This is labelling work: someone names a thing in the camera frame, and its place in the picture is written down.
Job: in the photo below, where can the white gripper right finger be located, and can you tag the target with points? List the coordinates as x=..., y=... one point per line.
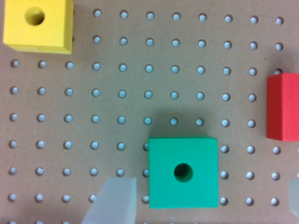
x=294, y=196

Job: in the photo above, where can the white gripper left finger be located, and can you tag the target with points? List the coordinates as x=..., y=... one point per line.
x=115, y=203

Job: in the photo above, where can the green block with hole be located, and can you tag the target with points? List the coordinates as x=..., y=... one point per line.
x=183, y=172

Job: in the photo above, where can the red rectangular block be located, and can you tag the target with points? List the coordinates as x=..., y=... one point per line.
x=283, y=107

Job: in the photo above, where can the yellow block with hole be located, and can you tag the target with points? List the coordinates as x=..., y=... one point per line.
x=39, y=25

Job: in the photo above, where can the brown pegboard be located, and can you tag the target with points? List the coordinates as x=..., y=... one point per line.
x=146, y=68

